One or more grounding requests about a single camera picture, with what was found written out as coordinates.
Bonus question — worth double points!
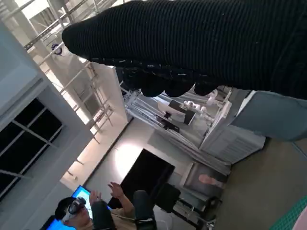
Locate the black office chair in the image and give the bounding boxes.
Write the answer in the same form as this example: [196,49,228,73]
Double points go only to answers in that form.
[153,183,182,214]

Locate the framed picture with pink shape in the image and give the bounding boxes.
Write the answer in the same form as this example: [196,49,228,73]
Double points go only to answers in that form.
[184,162,228,199]

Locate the green cutting mat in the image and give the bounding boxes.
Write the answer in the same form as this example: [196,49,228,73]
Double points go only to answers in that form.
[271,194,307,230]

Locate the black flat panel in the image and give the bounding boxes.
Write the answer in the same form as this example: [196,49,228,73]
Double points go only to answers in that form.
[119,148,176,209]

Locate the laptop with blue screen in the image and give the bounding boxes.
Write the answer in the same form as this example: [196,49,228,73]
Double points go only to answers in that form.
[71,184,113,213]

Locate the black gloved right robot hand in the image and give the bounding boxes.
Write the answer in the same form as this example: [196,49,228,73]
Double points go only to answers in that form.
[61,0,307,100]

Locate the white VR headset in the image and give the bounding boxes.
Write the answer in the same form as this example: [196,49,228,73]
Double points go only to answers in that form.
[62,196,86,221]

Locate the pink bowl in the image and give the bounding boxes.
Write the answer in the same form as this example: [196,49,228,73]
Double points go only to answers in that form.
[291,210,307,230]

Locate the white louvred cabinet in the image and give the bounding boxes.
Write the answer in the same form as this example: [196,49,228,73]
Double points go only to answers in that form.
[199,91,267,166]

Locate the person with headset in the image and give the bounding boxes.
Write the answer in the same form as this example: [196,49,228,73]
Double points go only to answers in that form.
[54,182,154,230]

